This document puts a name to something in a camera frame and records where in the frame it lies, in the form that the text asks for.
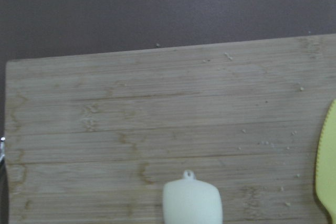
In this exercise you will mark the yellow plastic knife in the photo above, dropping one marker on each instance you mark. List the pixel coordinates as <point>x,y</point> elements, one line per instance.
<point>325,163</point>

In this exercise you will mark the wooden cutting board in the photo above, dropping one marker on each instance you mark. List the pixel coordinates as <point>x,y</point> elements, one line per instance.
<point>93,138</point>

